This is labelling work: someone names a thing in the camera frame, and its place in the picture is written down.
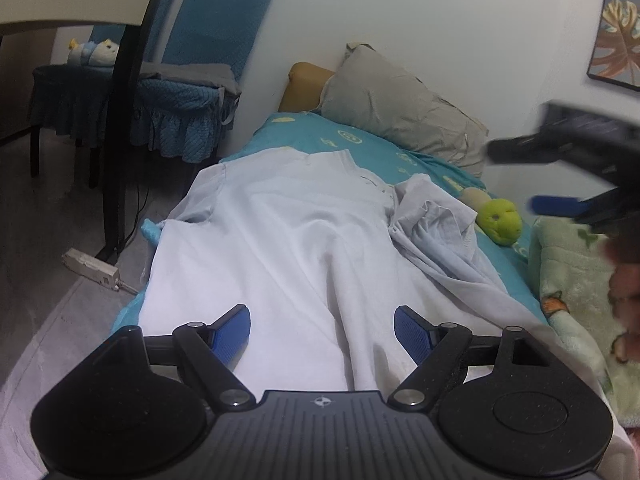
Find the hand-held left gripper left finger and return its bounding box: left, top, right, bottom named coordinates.
left=119, top=304, right=257, bottom=412

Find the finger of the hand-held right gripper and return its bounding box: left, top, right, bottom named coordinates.
left=487, top=132, right=568, bottom=165
left=529, top=194, right=623, bottom=223

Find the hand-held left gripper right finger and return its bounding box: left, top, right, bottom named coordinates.
left=393, top=305, right=552, bottom=412

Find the white T-shirt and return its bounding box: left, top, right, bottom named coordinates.
left=136, top=146, right=556, bottom=395

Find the person's right hand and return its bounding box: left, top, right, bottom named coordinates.
left=602, top=237, right=640, bottom=333

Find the green plush toy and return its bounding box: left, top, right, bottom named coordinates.
left=461, top=187, right=524, bottom=247

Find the pale green printed blanket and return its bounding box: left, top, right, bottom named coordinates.
left=528, top=216, right=640, bottom=431

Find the crumpled pale grey garment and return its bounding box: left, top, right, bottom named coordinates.
left=387, top=174, right=507, bottom=293

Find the grey pillow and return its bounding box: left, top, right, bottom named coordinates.
left=318, top=42, right=490, bottom=180

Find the teal patterned bed sheet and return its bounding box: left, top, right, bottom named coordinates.
left=111, top=110, right=551, bottom=341

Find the beige power strip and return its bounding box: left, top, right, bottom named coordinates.
left=61, top=248, right=122, bottom=289

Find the grey rug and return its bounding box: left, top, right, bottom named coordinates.
left=0, top=269, right=147, bottom=466

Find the mustard yellow pillow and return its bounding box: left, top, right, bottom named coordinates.
left=278, top=62, right=336, bottom=113

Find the grey folded cloth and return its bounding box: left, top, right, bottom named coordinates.
left=141, top=62, right=242, bottom=97

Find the leaf print wall picture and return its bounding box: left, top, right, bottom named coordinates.
left=586, top=0, right=640, bottom=92

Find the black cable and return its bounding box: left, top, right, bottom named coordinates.
left=122, top=179, right=152, bottom=248

